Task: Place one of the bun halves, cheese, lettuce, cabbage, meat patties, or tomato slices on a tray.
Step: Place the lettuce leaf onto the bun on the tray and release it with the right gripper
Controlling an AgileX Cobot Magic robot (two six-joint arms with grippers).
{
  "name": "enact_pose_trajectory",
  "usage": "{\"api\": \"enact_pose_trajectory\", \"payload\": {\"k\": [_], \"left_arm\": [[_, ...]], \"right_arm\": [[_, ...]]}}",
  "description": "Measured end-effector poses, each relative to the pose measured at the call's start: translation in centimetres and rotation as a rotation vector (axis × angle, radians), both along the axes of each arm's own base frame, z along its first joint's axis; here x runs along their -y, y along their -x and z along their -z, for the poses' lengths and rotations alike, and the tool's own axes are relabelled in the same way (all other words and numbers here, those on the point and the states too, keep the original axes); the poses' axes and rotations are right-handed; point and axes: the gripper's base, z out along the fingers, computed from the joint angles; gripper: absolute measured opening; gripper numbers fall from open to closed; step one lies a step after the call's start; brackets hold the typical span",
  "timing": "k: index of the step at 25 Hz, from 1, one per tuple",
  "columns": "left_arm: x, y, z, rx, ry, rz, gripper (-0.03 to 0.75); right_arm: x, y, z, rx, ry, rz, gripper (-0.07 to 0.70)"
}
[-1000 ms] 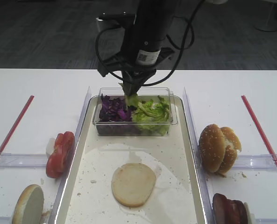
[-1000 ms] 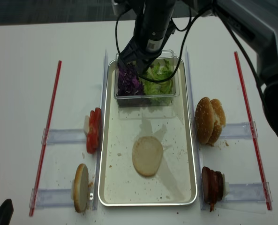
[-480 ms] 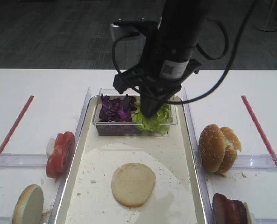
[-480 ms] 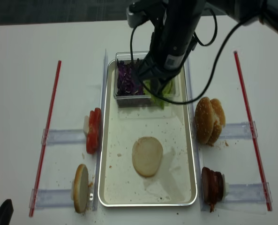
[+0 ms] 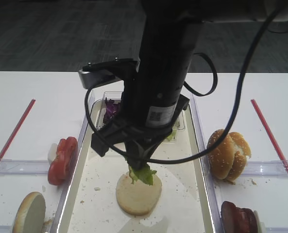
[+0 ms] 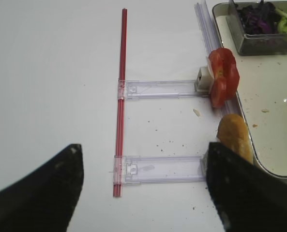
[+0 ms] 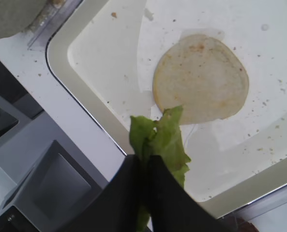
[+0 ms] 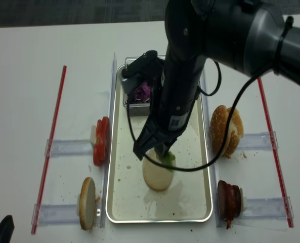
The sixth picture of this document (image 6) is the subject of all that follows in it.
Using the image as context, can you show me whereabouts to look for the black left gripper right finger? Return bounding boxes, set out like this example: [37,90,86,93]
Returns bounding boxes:
[206,142,287,232]

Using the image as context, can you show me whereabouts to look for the white tomato pusher block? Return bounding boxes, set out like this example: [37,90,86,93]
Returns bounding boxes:
[195,66,214,94]

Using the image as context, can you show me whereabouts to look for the clear upper left divider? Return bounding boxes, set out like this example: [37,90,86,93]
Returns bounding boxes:
[117,80,209,100]

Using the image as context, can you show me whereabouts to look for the left bun half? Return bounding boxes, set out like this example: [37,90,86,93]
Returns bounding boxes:
[216,114,253,164]

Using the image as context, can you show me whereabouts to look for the metal baking tray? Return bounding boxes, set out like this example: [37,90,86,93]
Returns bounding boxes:
[212,3,287,179]

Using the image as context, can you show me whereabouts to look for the clear plastic salad container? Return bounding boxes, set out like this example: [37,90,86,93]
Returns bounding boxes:
[226,0,287,56]

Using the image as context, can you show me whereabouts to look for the purple cabbage leaves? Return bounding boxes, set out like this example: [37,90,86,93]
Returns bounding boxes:
[235,0,281,35]

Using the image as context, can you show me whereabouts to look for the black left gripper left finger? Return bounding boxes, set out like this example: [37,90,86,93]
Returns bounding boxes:
[0,144,84,232]

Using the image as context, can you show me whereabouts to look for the clear left tray rail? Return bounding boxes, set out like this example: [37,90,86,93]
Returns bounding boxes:
[194,0,242,116]

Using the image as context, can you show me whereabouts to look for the red left rail strip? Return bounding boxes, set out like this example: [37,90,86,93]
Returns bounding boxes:
[113,8,128,198]

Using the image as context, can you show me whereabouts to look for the clear divider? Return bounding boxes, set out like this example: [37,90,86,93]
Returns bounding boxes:
[117,80,209,100]
[113,156,205,185]

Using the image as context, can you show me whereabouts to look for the clear lower left divider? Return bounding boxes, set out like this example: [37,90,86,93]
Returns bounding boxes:
[113,156,205,185]

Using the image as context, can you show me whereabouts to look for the red tomato slices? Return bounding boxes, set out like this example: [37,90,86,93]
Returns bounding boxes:
[209,48,240,108]

